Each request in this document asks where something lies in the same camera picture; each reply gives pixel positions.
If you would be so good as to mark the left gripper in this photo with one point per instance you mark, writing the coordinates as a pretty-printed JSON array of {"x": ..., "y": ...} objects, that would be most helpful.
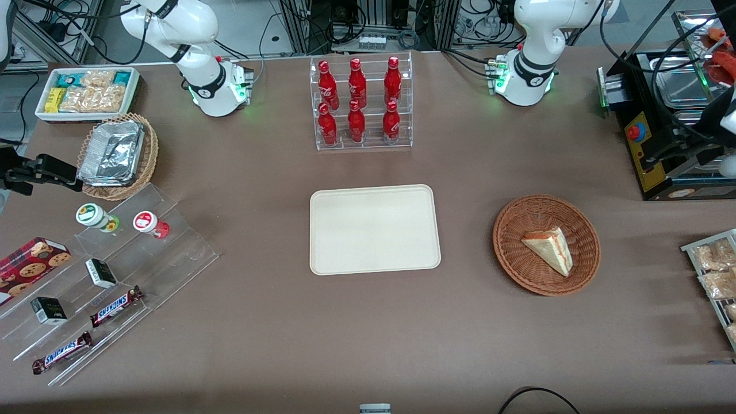
[{"x": 685, "y": 148}]

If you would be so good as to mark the triangular sandwich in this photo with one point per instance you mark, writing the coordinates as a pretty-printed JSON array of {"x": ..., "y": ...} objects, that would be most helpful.
[{"x": 551, "y": 248}]

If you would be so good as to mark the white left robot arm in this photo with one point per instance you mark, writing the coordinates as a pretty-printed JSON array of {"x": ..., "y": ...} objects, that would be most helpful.
[{"x": 532, "y": 57}]

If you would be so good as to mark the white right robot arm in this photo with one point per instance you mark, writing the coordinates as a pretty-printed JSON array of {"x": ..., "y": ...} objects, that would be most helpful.
[{"x": 195, "y": 46}]

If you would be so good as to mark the light wicker basket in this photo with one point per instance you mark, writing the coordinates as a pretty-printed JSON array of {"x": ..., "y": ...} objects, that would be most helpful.
[{"x": 150, "y": 155}]

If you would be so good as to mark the round brown wicker basket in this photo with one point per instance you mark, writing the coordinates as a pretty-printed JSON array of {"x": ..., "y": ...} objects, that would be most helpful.
[{"x": 517, "y": 253}]

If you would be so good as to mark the cream plastic tray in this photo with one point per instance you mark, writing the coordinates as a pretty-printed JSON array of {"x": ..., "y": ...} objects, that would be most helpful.
[{"x": 374, "y": 230}]

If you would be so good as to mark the white snack bin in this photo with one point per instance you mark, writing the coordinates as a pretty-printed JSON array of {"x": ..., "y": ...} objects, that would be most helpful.
[{"x": 43, "y": 115}]

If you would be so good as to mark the black food warmer cabinet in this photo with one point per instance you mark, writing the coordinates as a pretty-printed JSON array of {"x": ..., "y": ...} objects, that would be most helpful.
[{"x": 661, "y": 178}]

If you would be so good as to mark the green lid snack cup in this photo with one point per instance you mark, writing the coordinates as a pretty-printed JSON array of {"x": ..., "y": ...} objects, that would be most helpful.
[{"x": 92, "y": 214}]

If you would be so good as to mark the yellow snack pack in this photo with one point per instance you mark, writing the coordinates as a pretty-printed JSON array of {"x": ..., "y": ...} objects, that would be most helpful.
[{"x": 54, "y": 99}]

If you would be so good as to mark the red plaid cookie box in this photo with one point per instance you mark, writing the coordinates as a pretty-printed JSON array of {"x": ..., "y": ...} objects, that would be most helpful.
[{"x": 29, "y": 267}]

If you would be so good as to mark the clear bag of pastries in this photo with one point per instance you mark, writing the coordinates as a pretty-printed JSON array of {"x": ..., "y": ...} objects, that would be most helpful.
[
  {"x": 719, "y": 284},
  {"x": 716, "y": 256}
]

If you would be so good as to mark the steel pan in warmer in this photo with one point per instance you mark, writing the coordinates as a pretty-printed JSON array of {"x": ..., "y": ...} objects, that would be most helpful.
[{"x": 681, "y": 86}]

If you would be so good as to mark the red sausages on skewers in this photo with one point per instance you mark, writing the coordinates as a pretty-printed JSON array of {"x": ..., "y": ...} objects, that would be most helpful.
[{"x": 721, "y": 72}]

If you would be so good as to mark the stack of foil trays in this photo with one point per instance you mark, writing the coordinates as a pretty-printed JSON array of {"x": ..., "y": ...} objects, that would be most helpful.
[{"x": 112, "y": 152}]

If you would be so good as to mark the clear bag of crackers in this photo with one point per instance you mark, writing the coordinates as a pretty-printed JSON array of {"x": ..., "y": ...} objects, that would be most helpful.
[
  {"x": 92, "y": 99},
  {"x": 98, "y": 79}
]

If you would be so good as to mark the teal snack pack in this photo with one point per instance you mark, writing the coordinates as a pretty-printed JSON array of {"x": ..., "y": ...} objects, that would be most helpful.
[
  {"x": 69, "y": 80},
  {"x": 122, "y": 78}
]

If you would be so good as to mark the small black carton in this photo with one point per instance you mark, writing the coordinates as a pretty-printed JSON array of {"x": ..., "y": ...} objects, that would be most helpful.
[
  {"x": 49, "y": 310},
  {"x": 101, "y": 273}
]

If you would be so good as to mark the red lid snack cup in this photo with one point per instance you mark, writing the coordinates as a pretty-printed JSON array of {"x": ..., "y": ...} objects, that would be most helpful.
[{"x": 146, "y": 222}]

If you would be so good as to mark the snickers chocolate bar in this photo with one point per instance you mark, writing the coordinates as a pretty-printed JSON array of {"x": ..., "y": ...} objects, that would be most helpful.
[
  {"x": 62, "y": 352},
  {"x": 115, "y": 306}
]

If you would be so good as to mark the clear acrylic stepped shelf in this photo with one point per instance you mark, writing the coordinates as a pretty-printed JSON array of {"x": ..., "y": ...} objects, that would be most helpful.
[{"x": 172, "y": 253}]

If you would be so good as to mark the red cola bottle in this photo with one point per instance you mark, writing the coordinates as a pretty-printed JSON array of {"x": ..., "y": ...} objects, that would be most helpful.
[
  {"x": 391, "y": 123},
  {"x": 356, "y": 123},
  {"x": 357, "y": 83},
  {"x": 327, "y": 126},
  {"x": 327, "y": 83},
  {"x": 393, "y": 80}
]

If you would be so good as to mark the clear acrylic bottle rack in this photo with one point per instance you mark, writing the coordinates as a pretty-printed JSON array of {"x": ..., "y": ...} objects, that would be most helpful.
[{"x": 371, "y": 92}]

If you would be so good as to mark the white power strip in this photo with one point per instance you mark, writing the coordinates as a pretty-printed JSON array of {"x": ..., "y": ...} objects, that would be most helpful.
[{"x": 372, "y": 43}]

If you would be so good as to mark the small grey device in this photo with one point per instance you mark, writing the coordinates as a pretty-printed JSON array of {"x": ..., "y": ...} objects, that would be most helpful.
[{"x": 375, "y": 409}]

